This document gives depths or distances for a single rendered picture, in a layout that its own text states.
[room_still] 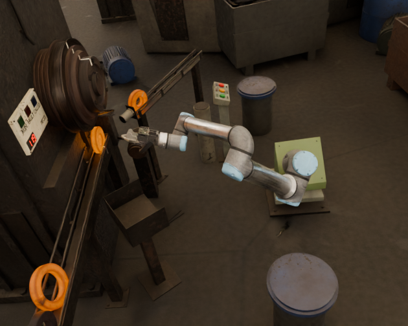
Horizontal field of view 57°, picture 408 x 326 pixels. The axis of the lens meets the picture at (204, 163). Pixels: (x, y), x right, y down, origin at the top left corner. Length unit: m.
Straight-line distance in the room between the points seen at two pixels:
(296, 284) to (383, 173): 1.46
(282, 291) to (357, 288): 0.67
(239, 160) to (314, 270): 0.62
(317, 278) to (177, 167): 1.62
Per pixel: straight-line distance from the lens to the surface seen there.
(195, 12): 4.59
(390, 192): 2.93
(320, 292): 1.84
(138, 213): 1.97
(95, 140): 2.23
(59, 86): 1.87
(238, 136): 1.87
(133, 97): 2.57
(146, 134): 2.17
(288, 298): 1.81
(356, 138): 3.34
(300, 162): 2.33
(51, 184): 1.90
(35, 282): 1.68
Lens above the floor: 2.01
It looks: 41 degrees down
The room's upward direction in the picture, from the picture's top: 9 degrees counter-clockwise
